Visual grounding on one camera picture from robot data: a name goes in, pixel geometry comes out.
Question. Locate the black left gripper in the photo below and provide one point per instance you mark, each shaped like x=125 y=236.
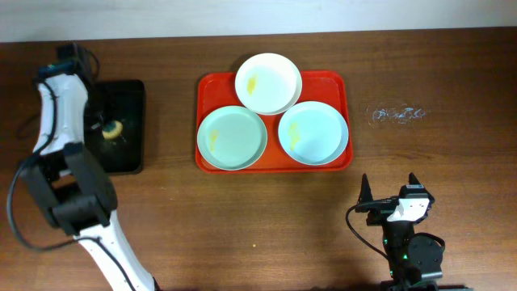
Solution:
x=94 y=122

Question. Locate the black plastic tray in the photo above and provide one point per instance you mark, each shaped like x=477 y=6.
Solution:
x=125 y=102

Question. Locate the light blue plate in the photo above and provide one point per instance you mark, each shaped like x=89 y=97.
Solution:
x=313 y=133

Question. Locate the yellow green sponge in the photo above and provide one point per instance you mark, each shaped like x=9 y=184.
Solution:
x=112 y=130

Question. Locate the cream white plate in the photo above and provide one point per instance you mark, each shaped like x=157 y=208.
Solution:
x=268 y=84

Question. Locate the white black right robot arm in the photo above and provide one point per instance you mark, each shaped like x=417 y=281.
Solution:
x=414 y=258

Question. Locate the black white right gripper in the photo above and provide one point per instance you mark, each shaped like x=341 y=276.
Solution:
x=382 y=204

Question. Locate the pale green plate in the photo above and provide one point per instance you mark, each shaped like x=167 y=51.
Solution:
x=232 y=138

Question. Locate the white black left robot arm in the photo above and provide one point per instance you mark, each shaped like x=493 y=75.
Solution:
x=70 y=187

